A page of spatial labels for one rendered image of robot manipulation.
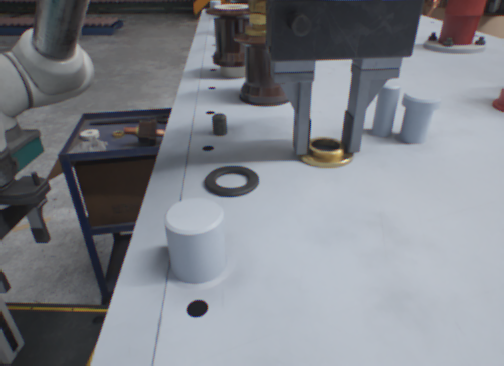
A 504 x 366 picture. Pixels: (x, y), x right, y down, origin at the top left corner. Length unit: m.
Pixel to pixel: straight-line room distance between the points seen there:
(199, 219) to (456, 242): 0.20
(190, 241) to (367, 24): 0.24
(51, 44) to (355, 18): 0.88
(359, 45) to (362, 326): 0.24
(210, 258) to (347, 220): 0.13
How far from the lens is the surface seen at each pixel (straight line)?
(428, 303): 0.28
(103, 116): 1.96
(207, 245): 0.25
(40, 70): 1.17
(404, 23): 0.38
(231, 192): 0.34
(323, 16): 0.35
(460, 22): 0.97
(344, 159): 0.41
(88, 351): 1.61
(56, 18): 1.05
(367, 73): 0.39
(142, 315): 0.26
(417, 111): 0.46
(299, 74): 0.37
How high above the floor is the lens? 1.56
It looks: 31 degrees down
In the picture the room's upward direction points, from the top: 1 degrees counter-clockwise
